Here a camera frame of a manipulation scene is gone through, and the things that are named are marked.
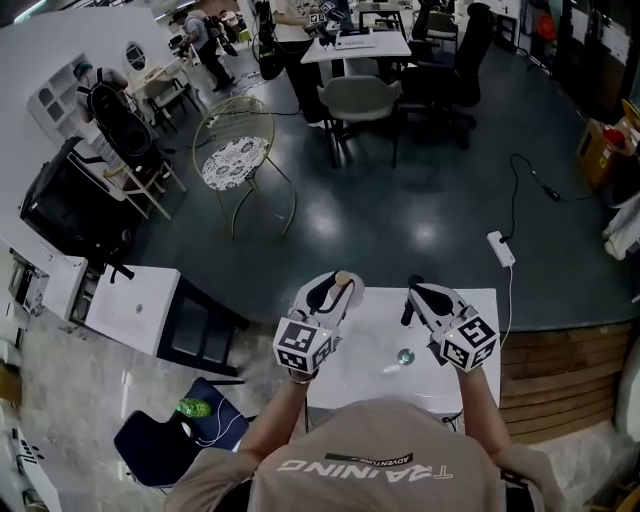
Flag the small black faucet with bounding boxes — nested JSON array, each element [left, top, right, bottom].
[[107, 262, 136, 285]]

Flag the white table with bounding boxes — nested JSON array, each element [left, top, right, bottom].
[[299, 27, 414, 66]]

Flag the white power strip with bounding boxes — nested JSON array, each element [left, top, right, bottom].
[[486, 229, 518, 270]]

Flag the oval wall mirror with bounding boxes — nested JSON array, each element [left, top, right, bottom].
[[123, 41, 148, 73]]

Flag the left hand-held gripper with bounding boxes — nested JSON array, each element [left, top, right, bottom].
[[273, 272, 351, 376]]

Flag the white power strip cable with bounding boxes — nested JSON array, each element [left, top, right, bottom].
[[498, 264, 516, 354]]

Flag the cardboard box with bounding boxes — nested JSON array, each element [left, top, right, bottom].
[[576, 116, 640, 192]]

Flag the gold wire chair patterned cushion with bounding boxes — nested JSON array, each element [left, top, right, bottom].
[[191, 93, 300, 242]]

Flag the black office chair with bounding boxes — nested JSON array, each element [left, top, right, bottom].
[[409, 0, 460, 54], [399, 2, 495, 152]]

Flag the black power cable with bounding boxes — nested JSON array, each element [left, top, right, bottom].
[[501, 152, 601, 242]]

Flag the person's beige t-shirt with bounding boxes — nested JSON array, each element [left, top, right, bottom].
[[163, 398, 559, 512]]

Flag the green plastic toy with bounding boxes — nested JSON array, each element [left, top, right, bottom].
[[173, 396, 213, 421]]

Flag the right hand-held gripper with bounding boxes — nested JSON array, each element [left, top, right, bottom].
[[407, 282, 500, 374]]

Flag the dark blue chair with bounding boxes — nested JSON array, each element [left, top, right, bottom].
[[112, 376, 252, 490]]

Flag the black framed glass doors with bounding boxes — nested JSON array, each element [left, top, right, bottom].
[[519, 0, 640, 124]]

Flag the person's left forearm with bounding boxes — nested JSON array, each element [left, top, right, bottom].
[[234, 369, 316, 464]]

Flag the grey shell chair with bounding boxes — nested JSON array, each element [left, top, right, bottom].
[[316, 74, 405, 170]]

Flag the white arched cabinet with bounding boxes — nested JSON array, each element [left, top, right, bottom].
[[25, 53, 104, 151]]

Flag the large black appliance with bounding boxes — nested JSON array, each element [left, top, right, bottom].
[[18, 135, 149, 264]]

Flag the small beige round object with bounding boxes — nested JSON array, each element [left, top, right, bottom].
[[333, 269, 367, 312]]

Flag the person's right forearm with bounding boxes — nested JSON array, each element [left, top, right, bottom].
[[455, 364, 515, 454]]

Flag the white low cabinet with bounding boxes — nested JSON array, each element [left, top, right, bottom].
[[83, 263, 252, 384]]

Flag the light wooden chair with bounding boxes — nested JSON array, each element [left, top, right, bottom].
[[102, 158, 190, 222]]

